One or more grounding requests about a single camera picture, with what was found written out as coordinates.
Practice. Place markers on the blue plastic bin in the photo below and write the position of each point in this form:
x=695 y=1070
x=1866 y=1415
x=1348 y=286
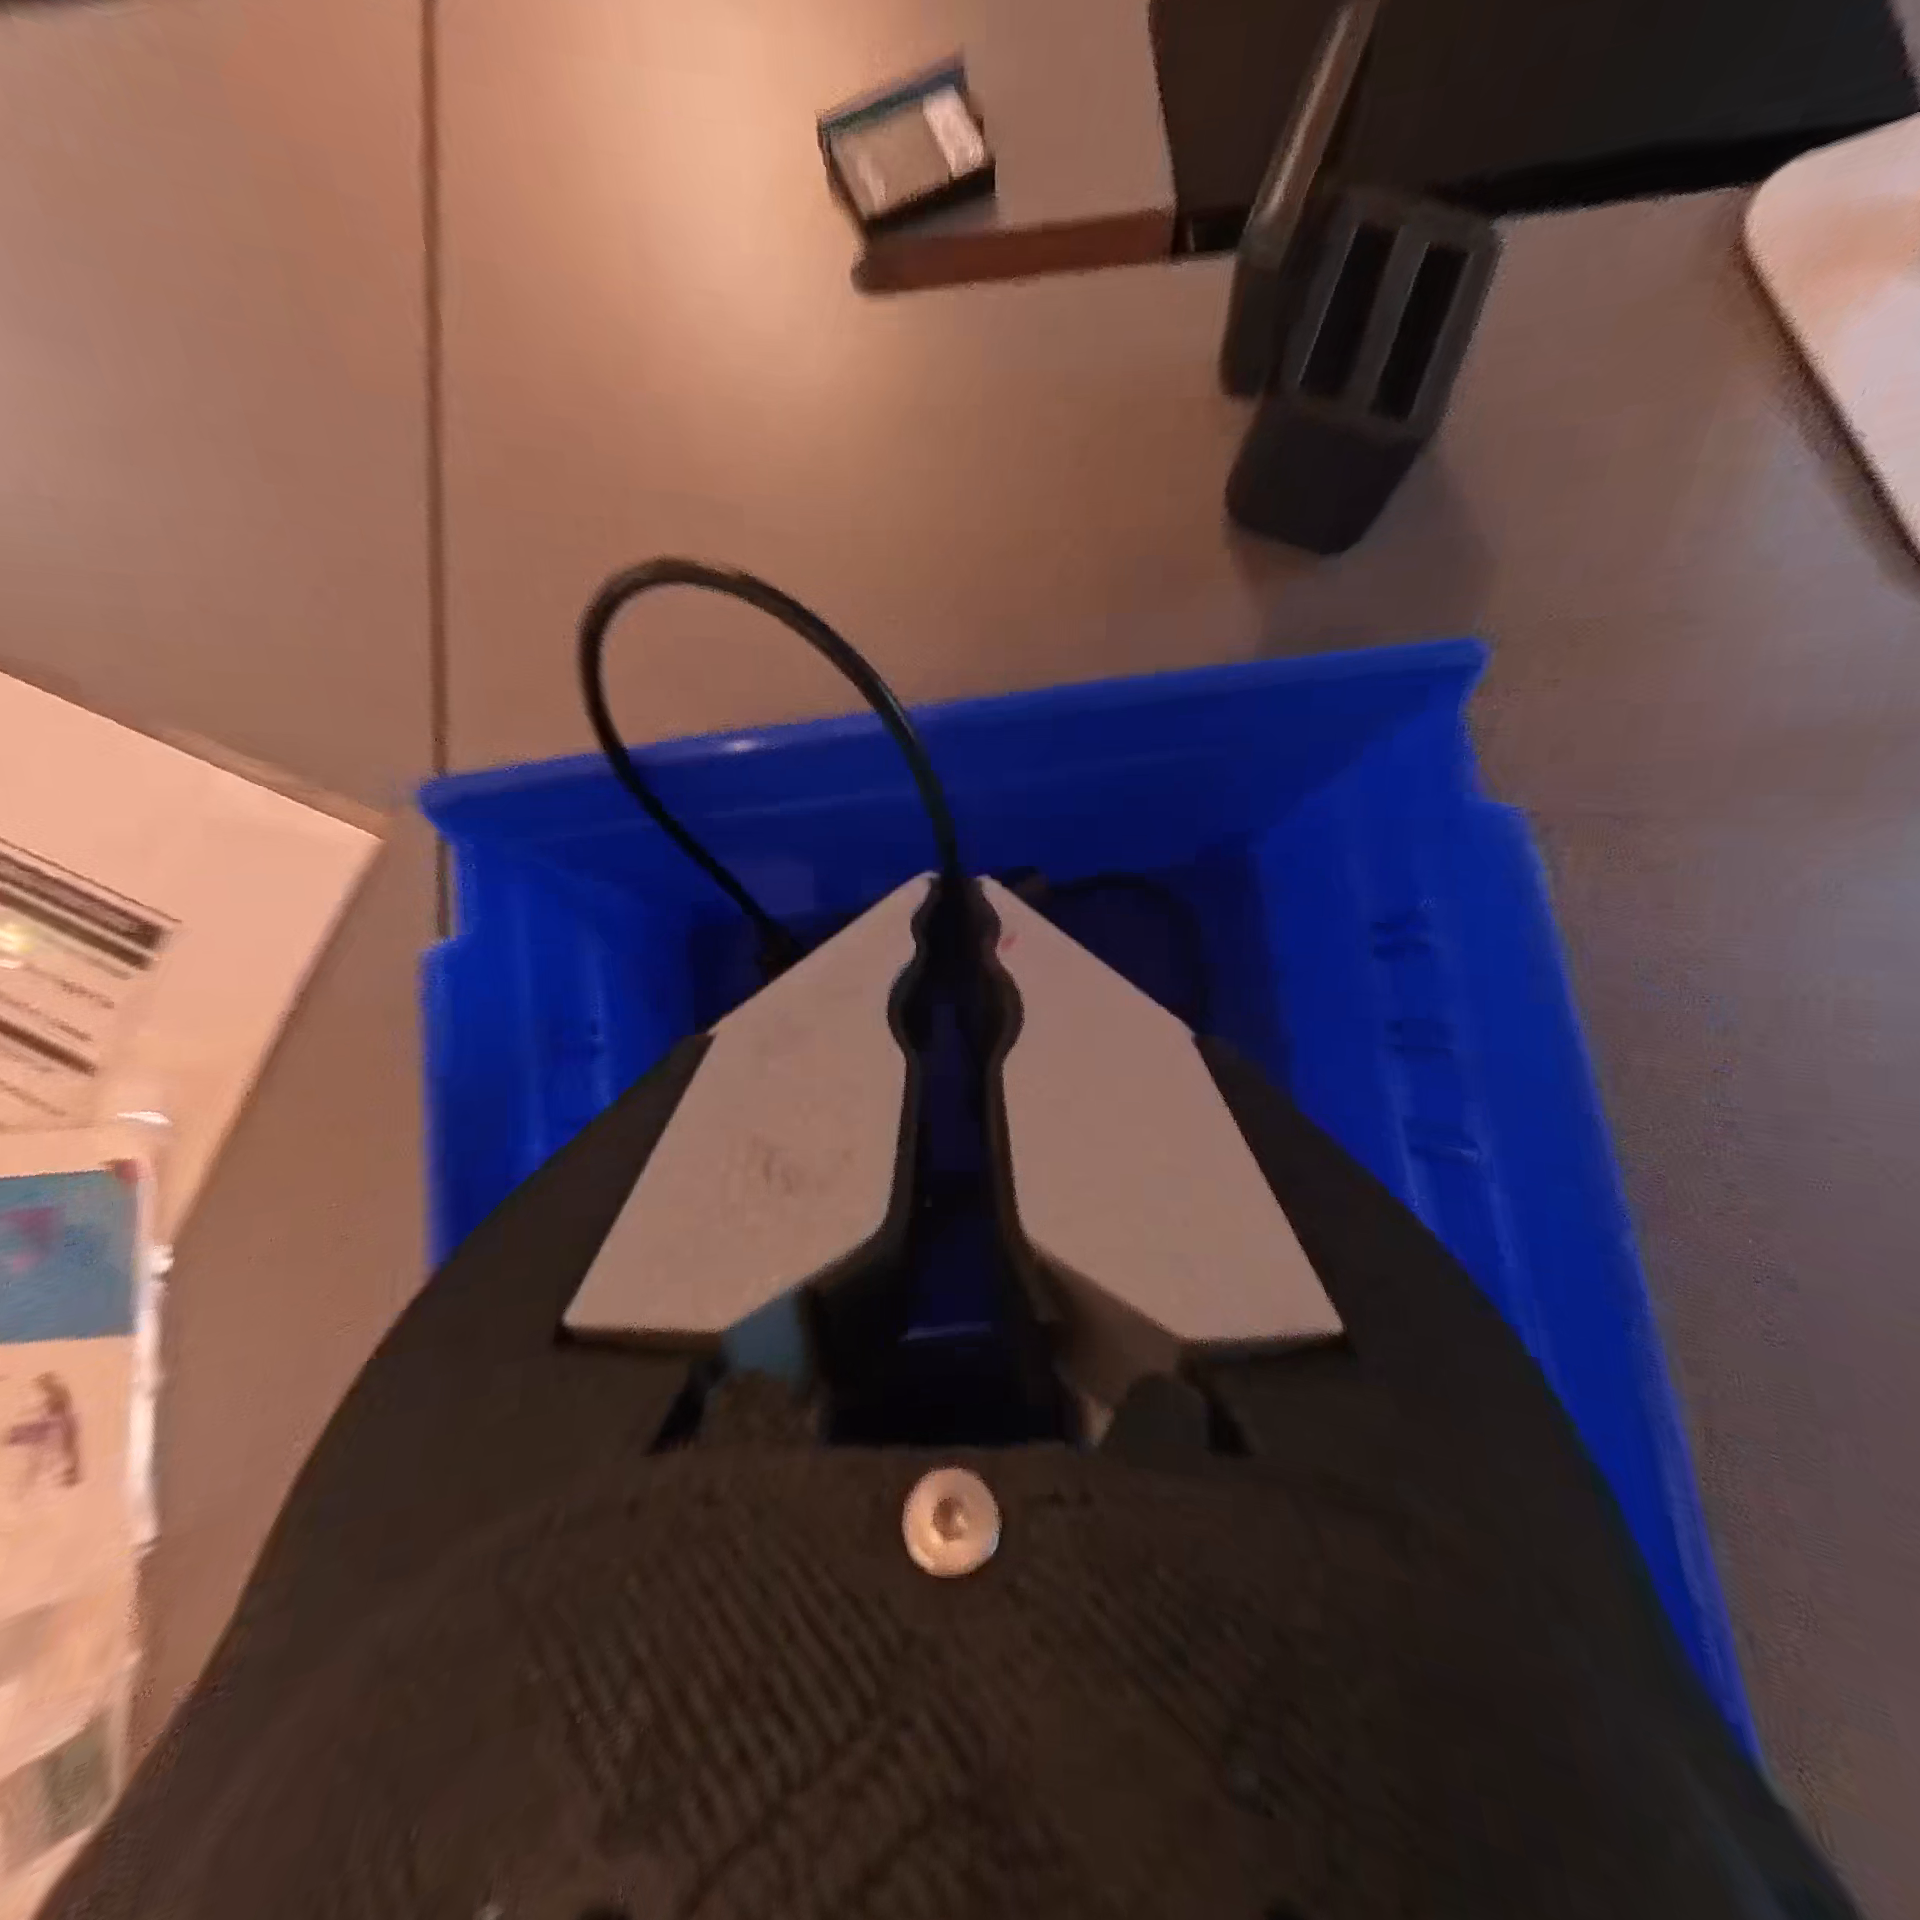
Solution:
x=1348 y=840

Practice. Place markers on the black office chair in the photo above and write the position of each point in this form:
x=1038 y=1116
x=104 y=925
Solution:
x=1500 y=91

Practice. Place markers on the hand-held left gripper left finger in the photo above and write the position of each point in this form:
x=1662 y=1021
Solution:
x=750 y=1171

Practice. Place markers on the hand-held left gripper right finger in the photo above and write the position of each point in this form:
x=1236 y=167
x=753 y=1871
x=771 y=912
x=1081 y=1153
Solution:
x=1154 y=1171

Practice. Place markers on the laminated picture sheet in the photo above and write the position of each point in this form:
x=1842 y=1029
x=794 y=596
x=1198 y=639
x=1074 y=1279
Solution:
x=120 y=931

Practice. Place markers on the small dark card box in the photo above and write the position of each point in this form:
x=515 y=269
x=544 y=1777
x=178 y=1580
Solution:
x=908 y=142

